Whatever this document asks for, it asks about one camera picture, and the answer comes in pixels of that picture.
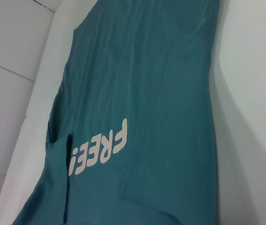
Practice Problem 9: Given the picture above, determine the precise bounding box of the teal t-shirt with FREE print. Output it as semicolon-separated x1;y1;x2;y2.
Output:
11;0;227;225

